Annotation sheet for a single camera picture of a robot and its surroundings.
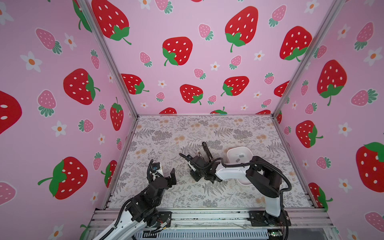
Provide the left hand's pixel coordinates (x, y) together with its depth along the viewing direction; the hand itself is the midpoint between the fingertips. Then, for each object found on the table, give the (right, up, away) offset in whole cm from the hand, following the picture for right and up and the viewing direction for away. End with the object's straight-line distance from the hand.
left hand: (167, 170), depth 79 cm
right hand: (+12, -4, +12) cm, 17 cm away
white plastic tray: (+40, +5, +17) cm, 44 cm away
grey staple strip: (+45, +4, +18) cm, 49 cm away
